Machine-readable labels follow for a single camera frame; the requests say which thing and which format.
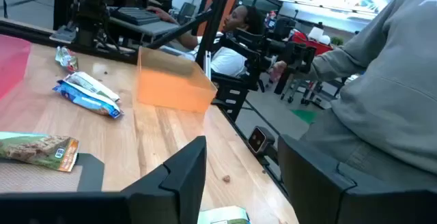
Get orange translucent bin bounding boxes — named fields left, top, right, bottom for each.
left=135, top=46, right=219, bottom=113

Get green granola bar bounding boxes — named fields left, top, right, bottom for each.
left=0, top=130, right=81, bottom=173
left=54, top=45, right=79, bottom=73

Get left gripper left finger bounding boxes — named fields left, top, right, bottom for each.
left=0, top=135, right=208, bottom=224

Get small black camera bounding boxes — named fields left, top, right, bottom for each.
left=247, top=126, right=277, bottom=156

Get white paper roll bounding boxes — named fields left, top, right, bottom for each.
left=307, top=25, right=331, bottom=46

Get black office chair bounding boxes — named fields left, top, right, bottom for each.
left=218, top=29, right=274, bottom=94

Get red storage cart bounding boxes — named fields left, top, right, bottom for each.
left=292, top=31, right=334, bottom=56

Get black keyboard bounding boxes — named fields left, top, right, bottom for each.
left=109, top=6, right=162, bottom=26

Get red translucent bin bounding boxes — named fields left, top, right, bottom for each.
left=0, top=34, right=32, bottom=100

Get person's hand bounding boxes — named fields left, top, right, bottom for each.
left=271, top=60, right=288, bottom=81

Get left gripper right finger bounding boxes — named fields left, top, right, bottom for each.
left=277, top=134, right=437, bottom=224

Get grey desk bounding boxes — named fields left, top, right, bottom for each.
left=109, top=15, right=181, bottom=38

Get blue white granola bar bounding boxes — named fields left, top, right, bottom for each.
left=63, top=70, right=121, bottom=102
left=197, top=205, right=252, bottom=224
left=52, top=79, right=124, bottom=120

